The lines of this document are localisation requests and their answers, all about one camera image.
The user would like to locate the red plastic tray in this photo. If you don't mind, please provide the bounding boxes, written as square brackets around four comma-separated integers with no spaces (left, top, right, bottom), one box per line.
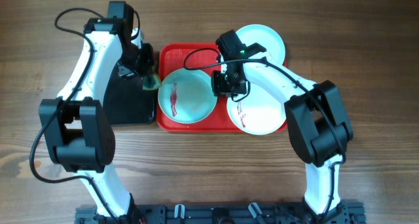
[156,43,243,132]

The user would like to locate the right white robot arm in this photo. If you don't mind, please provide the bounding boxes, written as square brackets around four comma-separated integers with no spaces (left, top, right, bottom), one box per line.
[211,30,354,223]

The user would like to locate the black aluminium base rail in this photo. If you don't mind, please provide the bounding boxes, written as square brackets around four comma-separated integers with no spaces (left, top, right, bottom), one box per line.
[74,201,367,224]

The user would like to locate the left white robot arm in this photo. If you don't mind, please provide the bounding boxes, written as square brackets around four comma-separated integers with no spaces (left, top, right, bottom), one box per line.
[37,1,158,223]

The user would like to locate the pale green plate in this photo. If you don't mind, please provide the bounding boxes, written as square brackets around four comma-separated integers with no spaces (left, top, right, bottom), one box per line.
[158,69,217,124]

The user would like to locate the green yellow sponge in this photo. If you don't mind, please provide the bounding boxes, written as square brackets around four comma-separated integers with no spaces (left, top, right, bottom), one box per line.
[142,73,162,91]

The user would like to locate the white plate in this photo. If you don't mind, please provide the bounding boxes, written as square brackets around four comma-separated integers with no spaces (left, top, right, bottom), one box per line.
[235,24,285,64]
[227,83,286,135]

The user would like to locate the black plastic tray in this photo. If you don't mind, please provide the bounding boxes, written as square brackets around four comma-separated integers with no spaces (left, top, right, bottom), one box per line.
[103,43,156,126]

